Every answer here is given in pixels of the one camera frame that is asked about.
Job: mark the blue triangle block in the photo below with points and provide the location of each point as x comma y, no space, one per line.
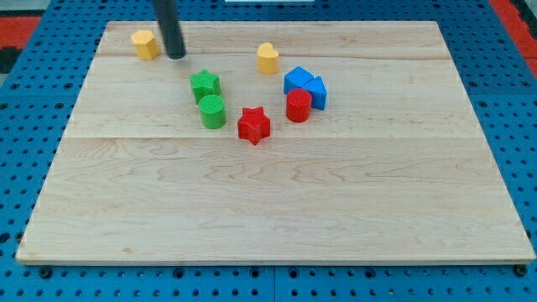
317,89

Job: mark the red star block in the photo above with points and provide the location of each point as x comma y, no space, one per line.
253,125

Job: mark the yellow heart block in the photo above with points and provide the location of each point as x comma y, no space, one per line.
267,59

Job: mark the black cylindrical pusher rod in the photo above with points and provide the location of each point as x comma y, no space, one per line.
168,20

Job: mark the green star block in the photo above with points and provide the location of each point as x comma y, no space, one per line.
204,84

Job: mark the green cylinder block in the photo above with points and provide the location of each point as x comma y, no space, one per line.
212,111

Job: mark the blue cube block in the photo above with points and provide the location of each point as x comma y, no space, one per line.
296,78

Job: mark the red cylinder block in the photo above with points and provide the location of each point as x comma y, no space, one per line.
298,105

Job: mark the yellow hexagon block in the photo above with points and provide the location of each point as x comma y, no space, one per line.
145,44

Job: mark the light wooden board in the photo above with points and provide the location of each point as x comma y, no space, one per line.
395,171

